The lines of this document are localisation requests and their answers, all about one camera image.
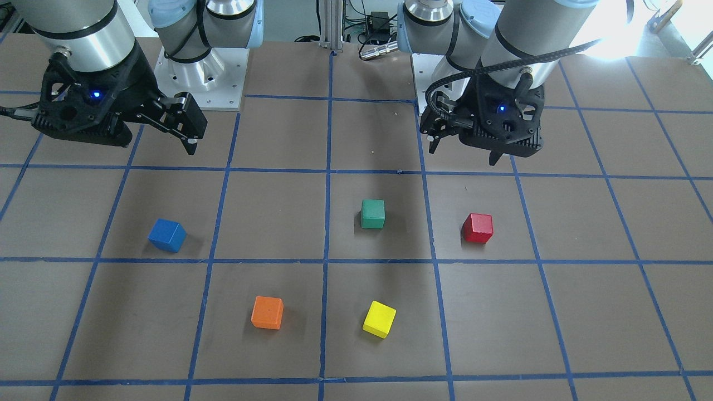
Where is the green wooden block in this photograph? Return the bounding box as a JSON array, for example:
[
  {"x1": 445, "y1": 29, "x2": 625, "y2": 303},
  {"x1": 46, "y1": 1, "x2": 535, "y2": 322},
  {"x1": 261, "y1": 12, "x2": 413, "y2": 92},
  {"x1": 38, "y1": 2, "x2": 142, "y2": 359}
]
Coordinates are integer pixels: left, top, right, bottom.
[{"x1": 360, "y1": 199, "x2": 385, "y2": 230}]

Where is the red wooden block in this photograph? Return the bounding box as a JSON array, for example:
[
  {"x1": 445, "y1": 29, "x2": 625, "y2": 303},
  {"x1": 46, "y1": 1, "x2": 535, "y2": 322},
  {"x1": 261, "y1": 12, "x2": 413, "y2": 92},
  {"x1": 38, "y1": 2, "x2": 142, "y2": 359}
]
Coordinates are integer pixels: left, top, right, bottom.
[{"x1": 461, "y1": 213, "x2": 494, "y2": 244}]

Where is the yellow wooden block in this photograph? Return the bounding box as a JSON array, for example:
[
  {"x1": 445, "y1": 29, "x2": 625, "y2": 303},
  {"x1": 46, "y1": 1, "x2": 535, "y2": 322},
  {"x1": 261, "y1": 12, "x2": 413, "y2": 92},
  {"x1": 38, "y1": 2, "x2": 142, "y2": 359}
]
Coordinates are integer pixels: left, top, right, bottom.
[{"x1": 362, "y1": 300, "x2": 397, "y2": 339}]

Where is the black braided cable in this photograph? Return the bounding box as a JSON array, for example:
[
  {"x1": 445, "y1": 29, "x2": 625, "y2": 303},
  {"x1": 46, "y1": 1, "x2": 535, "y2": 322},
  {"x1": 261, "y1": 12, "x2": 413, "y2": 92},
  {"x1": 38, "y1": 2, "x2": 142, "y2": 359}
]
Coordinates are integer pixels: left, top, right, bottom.
[{"x1": 425, "y1": 38, "x2": 605, "y2": 115}]

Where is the orange wooden block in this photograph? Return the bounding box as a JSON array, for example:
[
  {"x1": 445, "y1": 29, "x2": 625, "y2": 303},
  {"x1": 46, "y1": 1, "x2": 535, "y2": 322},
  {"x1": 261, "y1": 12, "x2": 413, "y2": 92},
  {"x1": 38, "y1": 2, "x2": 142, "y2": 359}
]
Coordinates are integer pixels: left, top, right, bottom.
[{"x1": 251, "y1": 295, "x2": 284, "y2": 330}]

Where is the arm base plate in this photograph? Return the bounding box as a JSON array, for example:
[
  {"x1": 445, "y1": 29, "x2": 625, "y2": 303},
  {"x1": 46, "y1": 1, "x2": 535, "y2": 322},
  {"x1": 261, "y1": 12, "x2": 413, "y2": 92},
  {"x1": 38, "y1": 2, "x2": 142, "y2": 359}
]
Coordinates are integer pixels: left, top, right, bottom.
[
  {"x1": 154, "y1": 48, "x2": 250, "y2": 111},
  {"x1": 412, "y1": 53, "x2": 470, "y2": 106}
]

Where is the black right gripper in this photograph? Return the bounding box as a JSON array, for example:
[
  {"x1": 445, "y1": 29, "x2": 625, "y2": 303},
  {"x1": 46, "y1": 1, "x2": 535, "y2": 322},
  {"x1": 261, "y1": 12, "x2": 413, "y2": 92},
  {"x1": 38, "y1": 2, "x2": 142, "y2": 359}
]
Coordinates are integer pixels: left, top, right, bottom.
[{"x1": 31, "y1": 42, "x2": 207, "y2": 155}]

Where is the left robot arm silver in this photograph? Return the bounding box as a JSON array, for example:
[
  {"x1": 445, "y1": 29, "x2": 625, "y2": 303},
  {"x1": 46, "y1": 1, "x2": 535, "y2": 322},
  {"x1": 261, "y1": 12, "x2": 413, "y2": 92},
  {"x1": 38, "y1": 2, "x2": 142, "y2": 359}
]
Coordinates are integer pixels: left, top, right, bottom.
[{"x1": 397, "y1": 1, "x2": 598, "y2": 165}]

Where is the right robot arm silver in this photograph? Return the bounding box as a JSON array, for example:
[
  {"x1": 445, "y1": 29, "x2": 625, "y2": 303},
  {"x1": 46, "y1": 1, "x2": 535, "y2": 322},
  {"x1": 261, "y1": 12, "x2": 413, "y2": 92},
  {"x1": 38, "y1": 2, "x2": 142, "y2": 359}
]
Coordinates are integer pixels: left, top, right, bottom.
[{"x1": 2, "y1": 1, "x2": 264, "y2": 155}]

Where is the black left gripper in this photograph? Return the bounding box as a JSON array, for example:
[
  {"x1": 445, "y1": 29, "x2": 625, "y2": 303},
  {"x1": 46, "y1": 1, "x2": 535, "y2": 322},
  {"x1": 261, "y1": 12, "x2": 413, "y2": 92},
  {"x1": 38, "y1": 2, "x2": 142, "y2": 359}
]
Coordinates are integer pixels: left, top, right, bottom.
[{"x1": 420, "y1": 71, "x2": 545, "y2": 167}]

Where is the blue wooden block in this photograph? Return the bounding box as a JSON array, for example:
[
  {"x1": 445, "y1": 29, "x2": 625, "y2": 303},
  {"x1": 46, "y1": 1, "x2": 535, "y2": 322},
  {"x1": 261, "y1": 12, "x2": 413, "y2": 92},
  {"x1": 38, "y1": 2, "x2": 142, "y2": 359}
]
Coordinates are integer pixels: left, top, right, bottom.
[{"x1": 148, "y1": 218, "x2": 187, "y2": 253}]

